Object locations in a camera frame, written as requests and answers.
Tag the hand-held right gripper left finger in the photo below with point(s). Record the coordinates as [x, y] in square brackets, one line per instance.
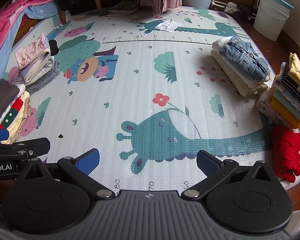
[88, 161]

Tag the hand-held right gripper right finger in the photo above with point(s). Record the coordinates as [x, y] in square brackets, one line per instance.
[207, 161]

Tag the brown sweater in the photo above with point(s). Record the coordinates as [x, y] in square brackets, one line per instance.
[2, 100]

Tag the stack of colourful folded clothes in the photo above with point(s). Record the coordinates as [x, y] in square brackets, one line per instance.
[287, 110]

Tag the cream folded garments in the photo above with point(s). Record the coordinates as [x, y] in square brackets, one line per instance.
[17, 130]

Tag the red green knitted garment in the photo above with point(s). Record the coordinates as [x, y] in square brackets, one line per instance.
[11, 112]

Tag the lavender folded garment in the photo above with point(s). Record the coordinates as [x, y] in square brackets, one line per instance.
[27, 73]

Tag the light blue heart-print blanket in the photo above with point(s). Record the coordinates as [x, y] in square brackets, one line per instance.
[5, 62]

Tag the white ribbed folded garment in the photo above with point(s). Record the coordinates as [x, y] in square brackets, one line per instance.
[41, 67]

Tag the red padded jacket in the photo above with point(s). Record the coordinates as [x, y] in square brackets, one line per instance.
[287, 150]

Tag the white folded garments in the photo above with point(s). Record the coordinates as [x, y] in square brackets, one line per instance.
[235, 77]

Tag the cartoon animal print play mat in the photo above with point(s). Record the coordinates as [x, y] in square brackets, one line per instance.
[140, 85]

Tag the black cloth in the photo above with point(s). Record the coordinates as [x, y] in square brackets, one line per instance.
[53, 47]

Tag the denim jacket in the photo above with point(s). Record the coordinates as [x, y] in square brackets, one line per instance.
[242, 55]

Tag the white crumpled cloth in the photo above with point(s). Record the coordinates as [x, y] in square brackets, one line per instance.
[168, 25]
[232, 7]

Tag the white bucket with teal rim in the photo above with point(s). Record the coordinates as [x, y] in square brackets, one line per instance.
[267, 22]

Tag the stack of magazines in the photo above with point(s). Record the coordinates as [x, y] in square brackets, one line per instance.
[122, 8]

